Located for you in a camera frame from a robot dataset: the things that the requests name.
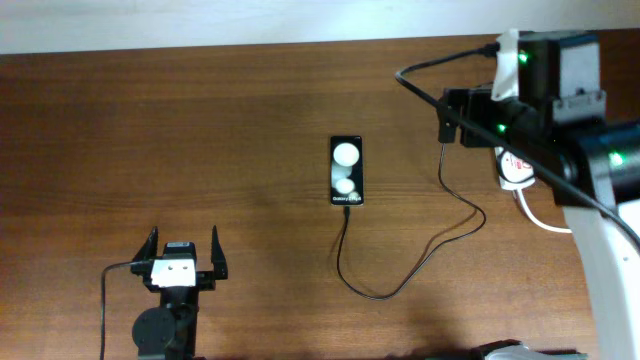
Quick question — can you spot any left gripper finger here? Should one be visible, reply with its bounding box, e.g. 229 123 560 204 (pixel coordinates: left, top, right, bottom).
132 226 158 262
210 225 228 273

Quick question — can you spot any black USB charging cable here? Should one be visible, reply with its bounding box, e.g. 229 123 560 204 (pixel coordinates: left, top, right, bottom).
335 143 487 302

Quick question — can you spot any black smartphone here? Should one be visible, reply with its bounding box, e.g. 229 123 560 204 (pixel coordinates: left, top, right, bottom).
329 135 365 206

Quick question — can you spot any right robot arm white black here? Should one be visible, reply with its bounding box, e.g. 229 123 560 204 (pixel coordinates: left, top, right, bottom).
438 30 639 359

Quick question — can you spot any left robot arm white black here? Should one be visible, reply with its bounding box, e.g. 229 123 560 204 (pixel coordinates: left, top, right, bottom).
131 227 228 360

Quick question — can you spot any white power strip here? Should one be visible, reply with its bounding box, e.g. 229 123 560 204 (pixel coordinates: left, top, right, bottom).
494 147 535 191

